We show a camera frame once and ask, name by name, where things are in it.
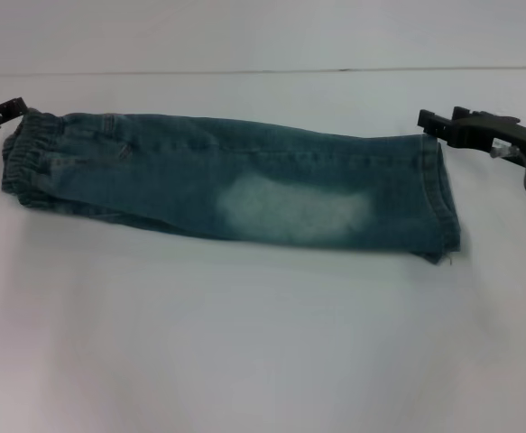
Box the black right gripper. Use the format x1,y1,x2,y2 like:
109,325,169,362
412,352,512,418
417,106,526,157

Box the blue denim shorts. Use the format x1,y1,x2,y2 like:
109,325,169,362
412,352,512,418
0,111,464,267

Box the clear plastic cable clip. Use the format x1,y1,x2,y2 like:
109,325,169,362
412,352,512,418
491,138,517,160

